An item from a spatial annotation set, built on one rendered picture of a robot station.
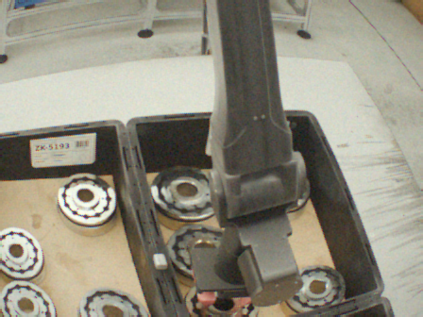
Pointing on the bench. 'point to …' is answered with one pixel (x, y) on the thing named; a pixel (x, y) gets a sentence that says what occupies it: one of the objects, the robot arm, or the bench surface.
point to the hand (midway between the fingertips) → (224, 301)
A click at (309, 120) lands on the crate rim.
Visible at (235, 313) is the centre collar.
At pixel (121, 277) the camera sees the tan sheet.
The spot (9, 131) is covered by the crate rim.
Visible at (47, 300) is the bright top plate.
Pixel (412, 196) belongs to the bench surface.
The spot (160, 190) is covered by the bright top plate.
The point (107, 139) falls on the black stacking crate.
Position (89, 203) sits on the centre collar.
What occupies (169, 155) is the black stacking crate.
